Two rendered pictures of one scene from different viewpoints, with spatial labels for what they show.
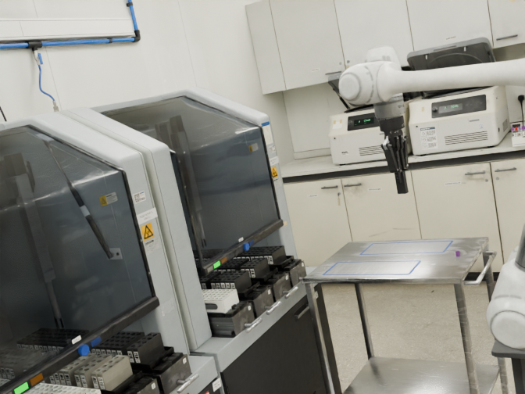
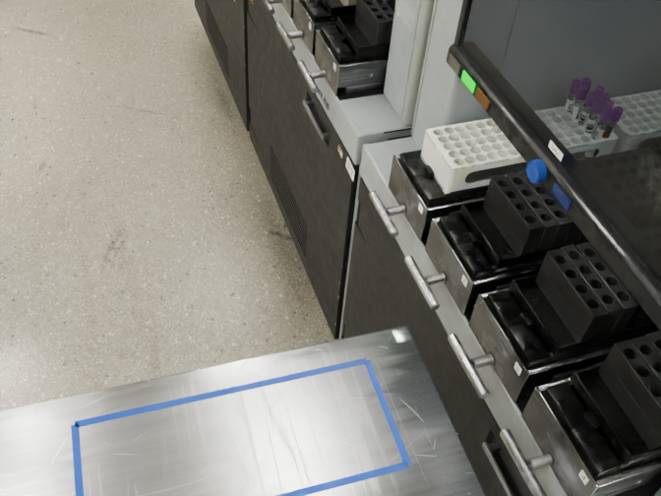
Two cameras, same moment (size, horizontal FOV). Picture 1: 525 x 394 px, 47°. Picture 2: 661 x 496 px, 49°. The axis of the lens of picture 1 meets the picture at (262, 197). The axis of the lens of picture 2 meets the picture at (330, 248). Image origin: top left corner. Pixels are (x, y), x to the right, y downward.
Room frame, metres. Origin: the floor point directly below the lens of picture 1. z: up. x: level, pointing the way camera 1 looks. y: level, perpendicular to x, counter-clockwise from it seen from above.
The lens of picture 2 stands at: (2.48, -0.61, 1.54)
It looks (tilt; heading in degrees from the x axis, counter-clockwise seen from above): 46 degrees down; 126
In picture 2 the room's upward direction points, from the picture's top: 5 degrees clockwise
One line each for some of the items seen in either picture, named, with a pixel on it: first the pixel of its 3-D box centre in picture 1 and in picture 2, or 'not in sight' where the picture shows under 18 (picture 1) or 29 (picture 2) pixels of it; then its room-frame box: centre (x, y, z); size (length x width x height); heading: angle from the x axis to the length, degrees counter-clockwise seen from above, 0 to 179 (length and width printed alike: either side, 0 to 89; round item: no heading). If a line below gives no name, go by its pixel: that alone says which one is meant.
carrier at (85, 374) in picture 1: (98, 372); not in sight; (1.68, 0.57, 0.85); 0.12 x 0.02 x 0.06; 148
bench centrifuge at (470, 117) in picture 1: (456, 94); not in sight; (4.15, -1.44, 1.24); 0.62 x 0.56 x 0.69; 149
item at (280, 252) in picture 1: (277, 256); (639, 395); (2.51, -0.01, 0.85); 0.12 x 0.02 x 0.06; 148
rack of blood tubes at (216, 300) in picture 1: (198, 302); (517, 149); (2.17, 0.31, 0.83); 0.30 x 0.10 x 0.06; 59
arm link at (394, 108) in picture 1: (389, 108); not in sight; (1.83, -0.43, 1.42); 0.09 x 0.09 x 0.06
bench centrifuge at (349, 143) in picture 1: (375, 111); not in sight; (4.45, -0.94, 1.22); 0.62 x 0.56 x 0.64; 147
